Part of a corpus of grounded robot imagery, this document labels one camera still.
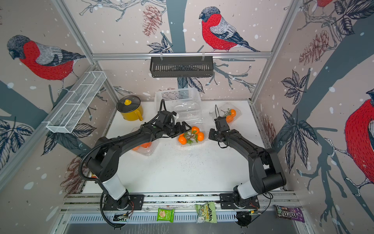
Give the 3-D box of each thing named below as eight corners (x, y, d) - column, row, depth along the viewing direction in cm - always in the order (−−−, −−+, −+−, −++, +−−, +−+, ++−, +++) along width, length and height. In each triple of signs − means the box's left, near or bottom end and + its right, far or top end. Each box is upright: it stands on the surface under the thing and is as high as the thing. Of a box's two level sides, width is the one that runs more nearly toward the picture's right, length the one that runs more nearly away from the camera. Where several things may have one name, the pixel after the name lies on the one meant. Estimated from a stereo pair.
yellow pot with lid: (119, 122, 109) (112, 111, 99) (126, 105, 120) (120, 94, 111) (142, 122, 108) (137, 111, 99) (146, 105, 120) (142, 94, 111)
